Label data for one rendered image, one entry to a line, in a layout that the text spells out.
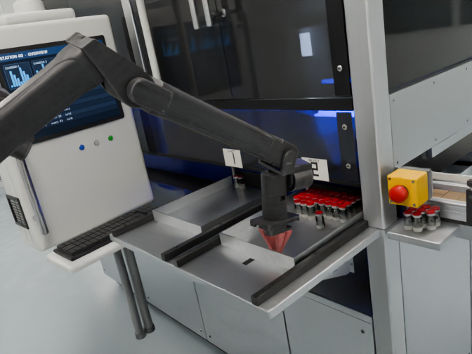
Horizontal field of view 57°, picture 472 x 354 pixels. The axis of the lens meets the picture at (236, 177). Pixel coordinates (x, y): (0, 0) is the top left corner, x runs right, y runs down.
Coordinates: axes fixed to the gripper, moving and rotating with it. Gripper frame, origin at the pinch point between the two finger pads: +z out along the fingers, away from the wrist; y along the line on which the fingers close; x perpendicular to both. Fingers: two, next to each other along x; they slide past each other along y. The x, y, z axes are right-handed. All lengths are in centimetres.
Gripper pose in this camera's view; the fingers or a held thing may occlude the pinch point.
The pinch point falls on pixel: (276, 254)
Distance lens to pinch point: 104.0
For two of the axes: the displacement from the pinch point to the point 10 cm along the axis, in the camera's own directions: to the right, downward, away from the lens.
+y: 7.5, -1.8, 6.4
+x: -6.6, -1.3, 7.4
